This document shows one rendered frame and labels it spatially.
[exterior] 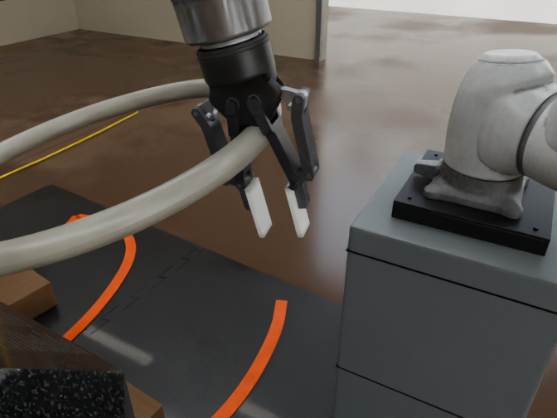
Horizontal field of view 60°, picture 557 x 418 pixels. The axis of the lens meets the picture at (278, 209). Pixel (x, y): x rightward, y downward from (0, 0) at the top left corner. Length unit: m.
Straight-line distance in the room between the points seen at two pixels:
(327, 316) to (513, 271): 1.08
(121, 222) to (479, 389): 0.85
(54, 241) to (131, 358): 1.37
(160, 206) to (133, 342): 1.43
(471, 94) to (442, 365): 0.54
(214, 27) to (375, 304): 0.72
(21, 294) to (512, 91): 1.72
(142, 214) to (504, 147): 0.65
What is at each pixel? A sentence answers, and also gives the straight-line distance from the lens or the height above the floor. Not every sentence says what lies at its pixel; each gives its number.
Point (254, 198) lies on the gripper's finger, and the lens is 0.57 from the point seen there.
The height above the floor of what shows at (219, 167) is 1.11.
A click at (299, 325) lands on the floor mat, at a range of 1.84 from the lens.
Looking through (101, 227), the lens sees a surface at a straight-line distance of 0.44.
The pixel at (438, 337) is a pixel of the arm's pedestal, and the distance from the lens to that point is 1.04.
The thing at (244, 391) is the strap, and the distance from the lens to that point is 1.64.
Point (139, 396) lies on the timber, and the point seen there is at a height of 0.13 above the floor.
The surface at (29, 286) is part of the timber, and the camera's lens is 2.05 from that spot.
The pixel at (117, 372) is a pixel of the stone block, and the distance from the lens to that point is 0.98.
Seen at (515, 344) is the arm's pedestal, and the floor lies 0.64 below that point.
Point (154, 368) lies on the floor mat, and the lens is 1.75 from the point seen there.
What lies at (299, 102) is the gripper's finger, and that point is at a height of 1.15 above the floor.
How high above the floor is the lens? 1.31
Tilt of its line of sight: 31 degrees down
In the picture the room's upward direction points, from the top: straight up
